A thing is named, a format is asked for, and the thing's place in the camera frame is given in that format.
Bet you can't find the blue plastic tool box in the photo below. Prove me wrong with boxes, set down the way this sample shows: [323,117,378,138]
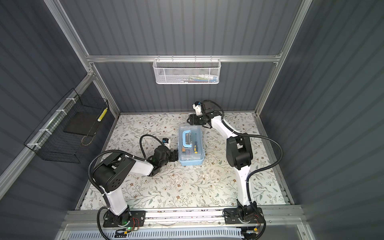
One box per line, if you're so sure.
[178,124,205,167]

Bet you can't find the yellow black screwdriver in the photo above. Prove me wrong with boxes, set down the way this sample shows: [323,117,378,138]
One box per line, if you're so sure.
[194,141,198,154]

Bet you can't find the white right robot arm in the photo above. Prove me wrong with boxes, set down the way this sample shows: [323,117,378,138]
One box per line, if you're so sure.
[187,100,255,223]

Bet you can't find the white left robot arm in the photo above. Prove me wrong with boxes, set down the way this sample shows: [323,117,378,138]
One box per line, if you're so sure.
[88,146,179,217]

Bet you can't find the yellow marker in basket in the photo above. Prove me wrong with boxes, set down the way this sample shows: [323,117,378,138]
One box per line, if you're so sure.
[97,107,109,122]

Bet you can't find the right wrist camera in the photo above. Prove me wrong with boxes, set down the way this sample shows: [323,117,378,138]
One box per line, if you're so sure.
[193,101,203,116]

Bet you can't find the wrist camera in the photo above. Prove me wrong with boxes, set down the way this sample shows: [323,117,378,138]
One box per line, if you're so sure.
[162,138,171,149]
[193,101,203,116]

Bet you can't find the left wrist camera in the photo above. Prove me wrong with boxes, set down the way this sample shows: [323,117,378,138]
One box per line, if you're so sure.
[162,138,171,149]

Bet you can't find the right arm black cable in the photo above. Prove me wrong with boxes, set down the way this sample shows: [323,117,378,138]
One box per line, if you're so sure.
[206,99,284,240]

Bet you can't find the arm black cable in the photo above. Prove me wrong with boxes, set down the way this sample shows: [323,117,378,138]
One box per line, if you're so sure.
[206,99,284,240]
[87,133,165,240]

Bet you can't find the white wire mesh basket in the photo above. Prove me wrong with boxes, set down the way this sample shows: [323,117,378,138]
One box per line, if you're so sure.
[153,60,222,85]

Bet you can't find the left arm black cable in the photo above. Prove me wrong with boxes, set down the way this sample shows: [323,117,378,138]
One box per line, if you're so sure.
[87,133,165,240]

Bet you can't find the black wire basket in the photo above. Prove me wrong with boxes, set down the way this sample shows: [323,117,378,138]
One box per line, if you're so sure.
[24,89,110,164]

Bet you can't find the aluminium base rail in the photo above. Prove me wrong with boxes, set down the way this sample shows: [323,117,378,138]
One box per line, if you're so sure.
[56,205,310,240]

